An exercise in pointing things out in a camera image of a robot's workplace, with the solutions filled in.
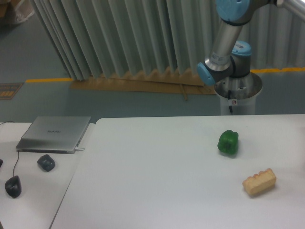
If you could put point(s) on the black computer mouse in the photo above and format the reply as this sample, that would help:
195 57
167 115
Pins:
13 187

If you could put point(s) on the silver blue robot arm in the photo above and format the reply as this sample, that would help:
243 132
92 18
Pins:
234 15

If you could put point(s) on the green bell pepper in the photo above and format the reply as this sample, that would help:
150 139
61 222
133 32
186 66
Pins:
228 143

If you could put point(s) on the small black pepper toy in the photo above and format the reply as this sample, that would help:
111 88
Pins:
46 163

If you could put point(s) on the brown cardboard sheet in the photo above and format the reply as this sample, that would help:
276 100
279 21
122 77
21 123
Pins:
185 83

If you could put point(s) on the silver closed laptop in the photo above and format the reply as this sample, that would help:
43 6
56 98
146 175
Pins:
54 134

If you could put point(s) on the pale green folding curtain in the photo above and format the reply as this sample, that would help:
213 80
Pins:
108 37

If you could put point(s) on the yellow bread loaf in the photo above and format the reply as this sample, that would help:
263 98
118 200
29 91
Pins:
260 182

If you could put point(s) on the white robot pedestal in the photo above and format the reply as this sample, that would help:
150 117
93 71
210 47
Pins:
238 95

